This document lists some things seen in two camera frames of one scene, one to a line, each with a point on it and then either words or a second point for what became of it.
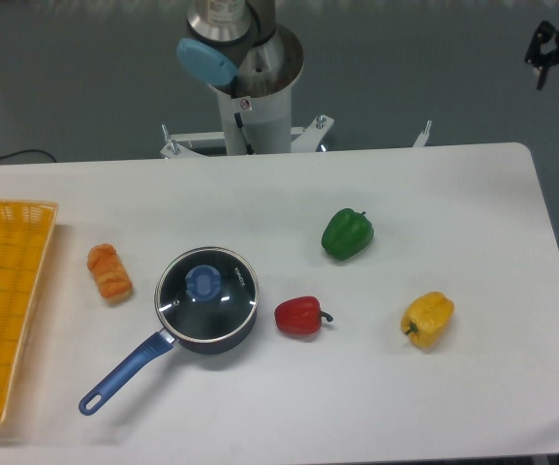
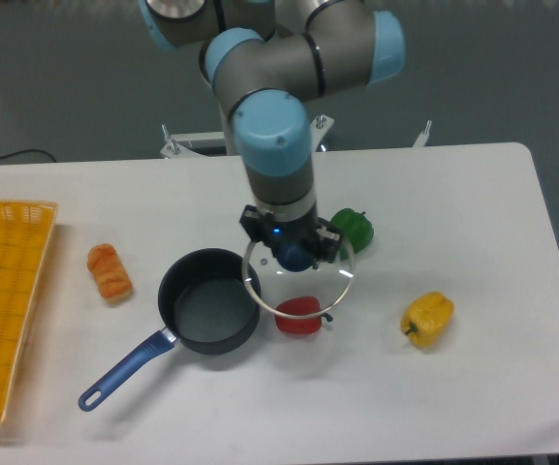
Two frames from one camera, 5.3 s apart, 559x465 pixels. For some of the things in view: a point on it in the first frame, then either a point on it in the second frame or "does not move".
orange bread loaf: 110,275 does not move
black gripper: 534,55 → 324,241
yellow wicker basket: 8,245 does not move
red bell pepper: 300,315 does not move
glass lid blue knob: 206,294 → 298,294
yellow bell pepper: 425,319 does not move
